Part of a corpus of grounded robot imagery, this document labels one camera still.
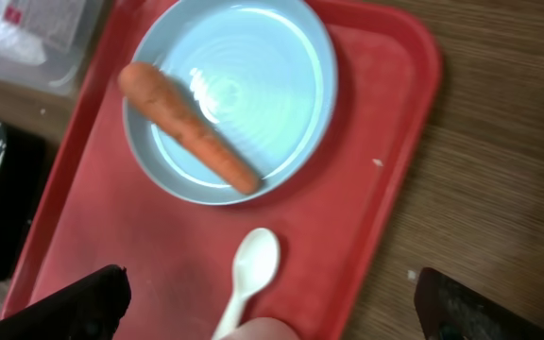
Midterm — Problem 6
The white plastic spoon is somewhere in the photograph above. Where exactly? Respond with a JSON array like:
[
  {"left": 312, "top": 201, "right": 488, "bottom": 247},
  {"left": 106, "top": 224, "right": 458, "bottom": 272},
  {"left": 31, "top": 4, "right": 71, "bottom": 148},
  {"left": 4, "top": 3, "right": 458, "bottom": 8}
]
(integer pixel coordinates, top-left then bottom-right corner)
[{"left": 212, "top": 228, "right": 281, "bottom": 340}]

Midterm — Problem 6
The orange carrot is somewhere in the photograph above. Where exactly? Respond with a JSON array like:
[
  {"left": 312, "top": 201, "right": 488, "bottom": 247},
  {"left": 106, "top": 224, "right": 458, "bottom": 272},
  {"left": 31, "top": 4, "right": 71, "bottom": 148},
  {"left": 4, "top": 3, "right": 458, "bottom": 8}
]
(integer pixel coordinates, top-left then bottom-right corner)
[{"left": 117, "top": 61, "right": 261, "bottom": 195}]

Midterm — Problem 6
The pink plastic cup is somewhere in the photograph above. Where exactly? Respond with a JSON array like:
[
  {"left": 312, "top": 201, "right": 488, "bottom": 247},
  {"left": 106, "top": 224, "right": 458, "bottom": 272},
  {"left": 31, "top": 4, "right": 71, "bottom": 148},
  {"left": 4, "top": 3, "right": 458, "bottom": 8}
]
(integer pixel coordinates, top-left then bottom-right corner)
[{"left": 222, "top": 317, "right": 299, "bottom": 340}]

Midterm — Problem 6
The red plastic tray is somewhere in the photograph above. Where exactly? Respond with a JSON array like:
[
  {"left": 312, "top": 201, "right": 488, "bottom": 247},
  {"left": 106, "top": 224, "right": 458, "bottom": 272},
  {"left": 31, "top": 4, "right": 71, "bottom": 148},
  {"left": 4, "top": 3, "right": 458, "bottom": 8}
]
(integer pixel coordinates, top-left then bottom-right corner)
[{"left": 2, "top": 1, "right": 442, "bottom": 339}]

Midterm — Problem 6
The light blue plate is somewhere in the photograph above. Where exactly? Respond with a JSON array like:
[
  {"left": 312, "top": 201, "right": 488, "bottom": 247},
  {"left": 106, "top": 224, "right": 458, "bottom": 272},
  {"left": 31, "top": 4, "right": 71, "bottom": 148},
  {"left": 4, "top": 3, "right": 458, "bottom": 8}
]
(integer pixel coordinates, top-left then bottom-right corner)
[{"left": 120, "top": 0, "right": 338, "bottom": 206}]

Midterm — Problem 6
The clear plastic bin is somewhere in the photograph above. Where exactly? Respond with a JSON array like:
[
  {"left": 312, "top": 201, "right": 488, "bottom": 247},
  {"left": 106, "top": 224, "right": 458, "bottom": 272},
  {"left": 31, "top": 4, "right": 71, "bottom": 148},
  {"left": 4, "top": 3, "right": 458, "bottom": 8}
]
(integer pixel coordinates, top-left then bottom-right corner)
[{"left": 0, "top": 0, "right": 108, "bottom": 96}]

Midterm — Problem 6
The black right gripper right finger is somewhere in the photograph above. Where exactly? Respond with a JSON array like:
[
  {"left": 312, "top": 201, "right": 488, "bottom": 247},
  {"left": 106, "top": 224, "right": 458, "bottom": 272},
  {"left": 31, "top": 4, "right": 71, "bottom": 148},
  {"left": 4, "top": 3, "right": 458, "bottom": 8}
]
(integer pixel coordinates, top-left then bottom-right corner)
[{"left": 414, "top": 267, "right": 544, "bottom": 340}]

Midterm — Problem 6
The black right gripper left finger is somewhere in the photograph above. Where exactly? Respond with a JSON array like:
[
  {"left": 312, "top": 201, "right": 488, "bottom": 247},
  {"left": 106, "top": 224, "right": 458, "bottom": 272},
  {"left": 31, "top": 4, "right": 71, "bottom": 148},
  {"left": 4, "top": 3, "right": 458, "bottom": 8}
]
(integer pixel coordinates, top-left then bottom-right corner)
[{"left": 0, "top": 264, "right": 131, "bottom": 340}]

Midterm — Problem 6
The black tray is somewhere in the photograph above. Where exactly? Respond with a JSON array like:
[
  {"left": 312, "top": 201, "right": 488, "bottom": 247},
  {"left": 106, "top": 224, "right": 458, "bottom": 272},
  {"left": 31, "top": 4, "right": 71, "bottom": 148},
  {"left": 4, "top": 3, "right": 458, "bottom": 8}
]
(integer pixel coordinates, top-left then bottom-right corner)
[{"left": 0, "top": 121, "right": 46, "bottom": 281}]

